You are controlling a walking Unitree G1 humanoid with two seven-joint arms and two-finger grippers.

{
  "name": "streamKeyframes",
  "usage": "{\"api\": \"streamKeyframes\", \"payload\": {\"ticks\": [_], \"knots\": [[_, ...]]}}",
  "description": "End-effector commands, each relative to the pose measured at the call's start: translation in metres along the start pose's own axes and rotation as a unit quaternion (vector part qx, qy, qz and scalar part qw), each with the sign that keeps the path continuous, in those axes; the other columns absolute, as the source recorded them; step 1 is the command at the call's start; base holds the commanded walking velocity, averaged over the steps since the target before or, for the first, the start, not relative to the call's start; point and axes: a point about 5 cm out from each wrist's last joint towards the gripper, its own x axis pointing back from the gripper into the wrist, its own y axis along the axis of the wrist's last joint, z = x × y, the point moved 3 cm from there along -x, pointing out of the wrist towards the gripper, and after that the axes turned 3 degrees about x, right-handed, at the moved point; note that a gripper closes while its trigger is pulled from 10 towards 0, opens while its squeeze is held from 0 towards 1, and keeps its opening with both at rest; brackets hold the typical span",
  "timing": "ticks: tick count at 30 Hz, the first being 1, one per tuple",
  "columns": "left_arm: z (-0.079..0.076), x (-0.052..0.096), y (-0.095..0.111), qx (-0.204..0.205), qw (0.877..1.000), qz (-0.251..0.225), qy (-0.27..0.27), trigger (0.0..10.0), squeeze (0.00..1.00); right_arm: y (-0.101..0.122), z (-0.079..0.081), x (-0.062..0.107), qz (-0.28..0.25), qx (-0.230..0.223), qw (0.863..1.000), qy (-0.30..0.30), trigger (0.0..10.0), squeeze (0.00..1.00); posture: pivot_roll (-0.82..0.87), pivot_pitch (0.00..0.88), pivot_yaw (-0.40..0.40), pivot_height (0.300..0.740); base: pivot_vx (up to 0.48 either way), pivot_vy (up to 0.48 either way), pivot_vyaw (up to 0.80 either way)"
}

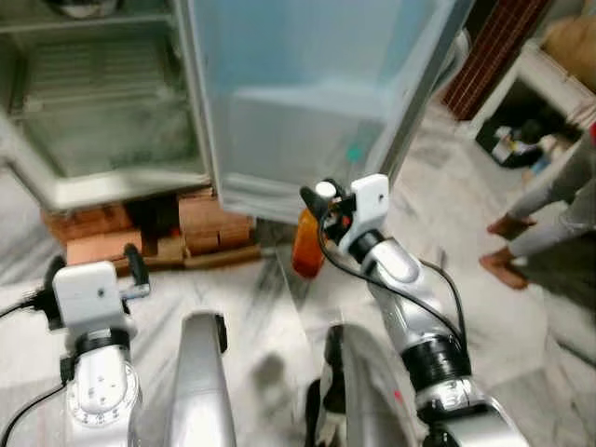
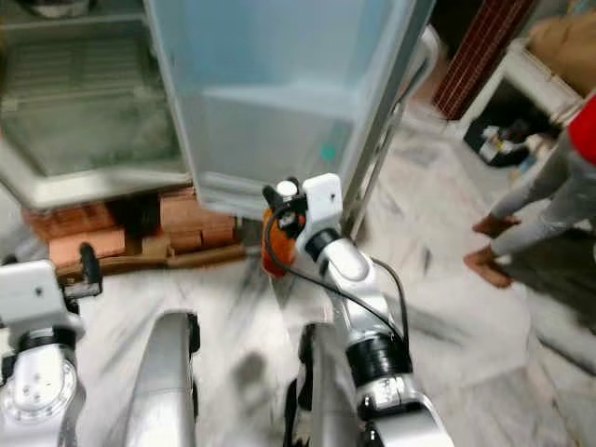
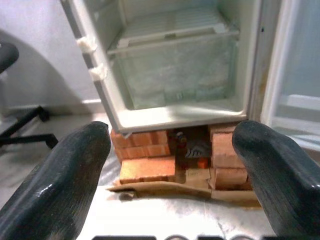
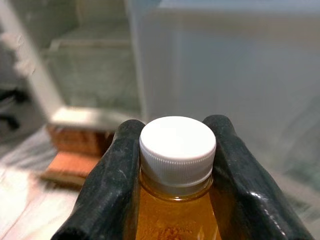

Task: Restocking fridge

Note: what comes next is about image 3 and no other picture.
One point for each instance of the black office chair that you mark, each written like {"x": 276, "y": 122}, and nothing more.
{"x": 8, "y": 56}

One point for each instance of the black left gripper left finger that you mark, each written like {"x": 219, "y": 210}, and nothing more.
{"x": 55, "y": 190}

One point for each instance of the grey fridge body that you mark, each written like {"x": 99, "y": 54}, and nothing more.
{"x": 175, "y": 118}

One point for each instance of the white framed fridge shelf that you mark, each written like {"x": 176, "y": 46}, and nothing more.
{"x": 175, "y": 25}

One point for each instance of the silver fridge door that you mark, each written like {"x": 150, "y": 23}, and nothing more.
{"x": 277, "y": 62}

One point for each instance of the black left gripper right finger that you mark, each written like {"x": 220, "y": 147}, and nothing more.
{"x": 282, "y": 185}

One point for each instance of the clear fridge door bin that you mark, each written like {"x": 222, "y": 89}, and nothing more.
{"x": 300, "y": 105}

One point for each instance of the orange brick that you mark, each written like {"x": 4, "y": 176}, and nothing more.
{"x": 142, "y": 138}
{"x": 227, "y": 160}
{"x": 222, "y": 129}
{"x": 143, "y": 152}
{"x": 230, "y": 178}
{"x": 147, "y": 170}
{"x": 223, "y": 143}

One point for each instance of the clear plastic crisper drawer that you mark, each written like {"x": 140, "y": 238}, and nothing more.
{"x": 175, "y": 75}

